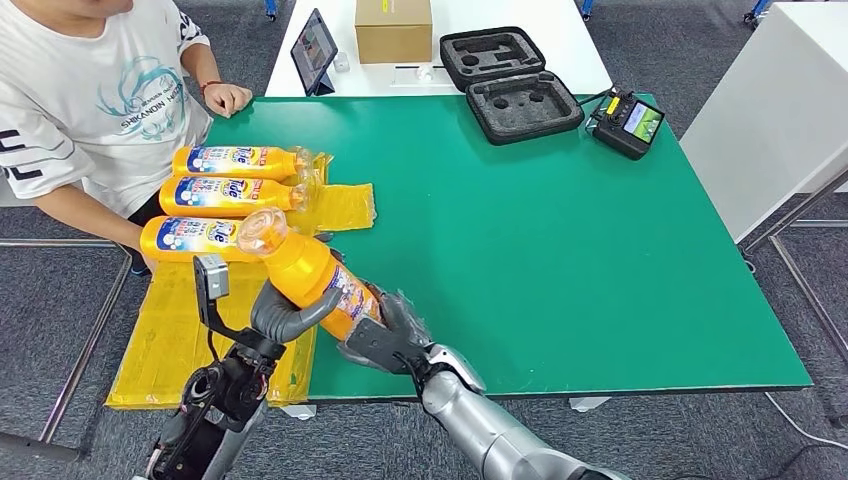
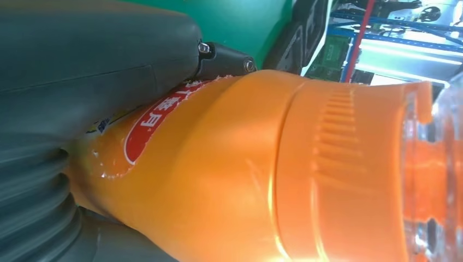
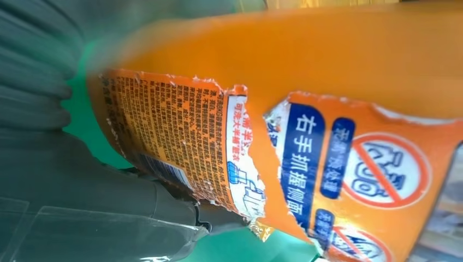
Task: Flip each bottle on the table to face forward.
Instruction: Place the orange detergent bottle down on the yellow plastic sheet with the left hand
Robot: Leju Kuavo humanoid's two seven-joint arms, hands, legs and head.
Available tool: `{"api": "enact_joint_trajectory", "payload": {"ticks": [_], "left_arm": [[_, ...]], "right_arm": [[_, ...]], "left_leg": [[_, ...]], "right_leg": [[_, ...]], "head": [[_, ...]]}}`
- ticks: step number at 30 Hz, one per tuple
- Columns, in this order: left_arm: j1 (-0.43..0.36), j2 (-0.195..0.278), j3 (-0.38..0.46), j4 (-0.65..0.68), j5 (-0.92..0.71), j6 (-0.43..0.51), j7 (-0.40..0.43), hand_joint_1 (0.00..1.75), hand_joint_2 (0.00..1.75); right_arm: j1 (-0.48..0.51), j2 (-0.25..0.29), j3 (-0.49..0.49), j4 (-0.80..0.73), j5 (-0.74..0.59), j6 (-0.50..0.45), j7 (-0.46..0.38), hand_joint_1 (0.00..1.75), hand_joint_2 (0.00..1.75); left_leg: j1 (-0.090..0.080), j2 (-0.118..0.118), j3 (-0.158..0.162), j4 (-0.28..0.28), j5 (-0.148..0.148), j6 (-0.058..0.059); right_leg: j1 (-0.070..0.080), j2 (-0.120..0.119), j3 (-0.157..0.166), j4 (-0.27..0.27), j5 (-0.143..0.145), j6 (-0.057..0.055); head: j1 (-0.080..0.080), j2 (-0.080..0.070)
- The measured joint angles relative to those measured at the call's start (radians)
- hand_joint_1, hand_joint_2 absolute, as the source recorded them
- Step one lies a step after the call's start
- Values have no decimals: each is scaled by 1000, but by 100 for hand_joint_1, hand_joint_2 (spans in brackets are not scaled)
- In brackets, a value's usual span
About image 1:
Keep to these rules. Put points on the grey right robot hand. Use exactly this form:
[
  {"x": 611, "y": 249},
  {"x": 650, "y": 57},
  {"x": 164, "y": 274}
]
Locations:
[{"x": 397, "y": 324}]

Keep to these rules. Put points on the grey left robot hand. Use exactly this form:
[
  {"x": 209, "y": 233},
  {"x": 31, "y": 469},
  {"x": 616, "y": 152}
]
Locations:
[{"x": 285, "y": 321}]

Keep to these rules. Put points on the person's left hand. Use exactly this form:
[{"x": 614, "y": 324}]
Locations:
[{"x": 227, "y": 99}]

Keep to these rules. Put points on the orange detergent bottle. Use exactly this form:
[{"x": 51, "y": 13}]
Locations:
[
  {"x": 305, "y": 265},
  {"x": 192, "y": 246},
  {"x": 285, "y": 167},
  {"x": 218, "y": 206}
]

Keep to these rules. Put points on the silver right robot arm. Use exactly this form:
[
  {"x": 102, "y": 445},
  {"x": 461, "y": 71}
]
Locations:
[{"x": 490, "y": 430}]

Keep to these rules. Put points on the person's left forearm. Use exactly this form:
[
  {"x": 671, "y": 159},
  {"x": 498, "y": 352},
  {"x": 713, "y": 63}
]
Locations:
[{"x": 201, "y": 66}]

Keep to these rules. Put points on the person's right forearm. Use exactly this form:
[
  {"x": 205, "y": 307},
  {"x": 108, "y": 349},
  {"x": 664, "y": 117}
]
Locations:
[{"x": 86, "y": 218}]

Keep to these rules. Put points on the white table foot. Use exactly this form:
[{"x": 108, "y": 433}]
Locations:
[
  {"x": 298, "y": 412},
  {"x": 590, "y": 403}
]

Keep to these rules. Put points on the black tablet with stand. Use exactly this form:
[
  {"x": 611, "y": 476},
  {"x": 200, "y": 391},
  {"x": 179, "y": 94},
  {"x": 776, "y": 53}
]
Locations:
[{"x": 314, "y": 52}]

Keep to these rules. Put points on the blue metal leg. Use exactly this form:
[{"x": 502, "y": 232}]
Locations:
[
  {"x": 271, "y": 8},
  {"x": 585, "y": 8},
  {"x": 755, "y": 10}
]

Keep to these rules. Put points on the yellow taped cardboard sheet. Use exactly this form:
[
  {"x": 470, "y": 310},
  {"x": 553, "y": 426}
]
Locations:
[{"x": 172, "y": 344}]

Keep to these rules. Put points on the small white case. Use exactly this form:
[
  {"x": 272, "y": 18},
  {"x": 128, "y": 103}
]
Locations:
[{"x": 341, "y": 61}]

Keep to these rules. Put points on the person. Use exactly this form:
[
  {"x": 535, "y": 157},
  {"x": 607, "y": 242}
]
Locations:
[{"x": 79, "y": 99}]

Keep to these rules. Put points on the white flat card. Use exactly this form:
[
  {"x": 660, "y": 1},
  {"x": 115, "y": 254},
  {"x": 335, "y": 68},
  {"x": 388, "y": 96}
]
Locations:
[{"x": 404, "y": 78}]

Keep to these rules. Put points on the brown cardboard box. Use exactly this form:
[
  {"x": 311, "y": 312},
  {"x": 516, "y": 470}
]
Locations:
[{"x": 393, "y": 30}]

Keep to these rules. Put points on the small clear plastic piece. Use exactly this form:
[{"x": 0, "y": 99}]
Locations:
[{"x": 424, "y": 73}]

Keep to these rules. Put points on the white chair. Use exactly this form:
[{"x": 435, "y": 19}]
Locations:
[{"x": 10, "y": 195}]

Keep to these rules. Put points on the black foam-lined case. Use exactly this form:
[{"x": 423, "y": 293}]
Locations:
[{"x": 523, "y": 107}]

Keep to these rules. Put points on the black controller with screen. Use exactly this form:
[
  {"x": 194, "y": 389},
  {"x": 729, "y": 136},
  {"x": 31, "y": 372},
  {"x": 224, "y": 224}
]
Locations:
[{"x": 627, "y": 127}]

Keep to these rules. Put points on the white table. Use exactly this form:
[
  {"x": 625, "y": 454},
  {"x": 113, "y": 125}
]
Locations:
[{"x": 563, "y": 48}]

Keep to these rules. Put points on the white cabinet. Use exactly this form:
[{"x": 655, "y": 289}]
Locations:
[{"x": 762, "y": 119}]

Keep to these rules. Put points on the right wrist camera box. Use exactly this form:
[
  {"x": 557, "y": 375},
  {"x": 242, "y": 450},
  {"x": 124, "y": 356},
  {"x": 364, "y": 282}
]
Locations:
[{"x": 374, "y": 344}]

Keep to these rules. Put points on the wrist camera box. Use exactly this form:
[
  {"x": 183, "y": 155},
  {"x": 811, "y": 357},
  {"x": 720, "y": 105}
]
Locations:
[
  {"x": 374, "y": 344},
  {"x": 212, "y": 278}
]

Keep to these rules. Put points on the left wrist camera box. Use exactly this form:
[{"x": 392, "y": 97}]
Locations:
[{"x": 212, "y": 278}]

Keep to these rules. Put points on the grey metal frame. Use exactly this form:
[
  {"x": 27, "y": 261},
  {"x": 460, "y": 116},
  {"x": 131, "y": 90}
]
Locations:
[
  {"x": 795, "y": 213},
  {"x": 86, "y": 351}
]

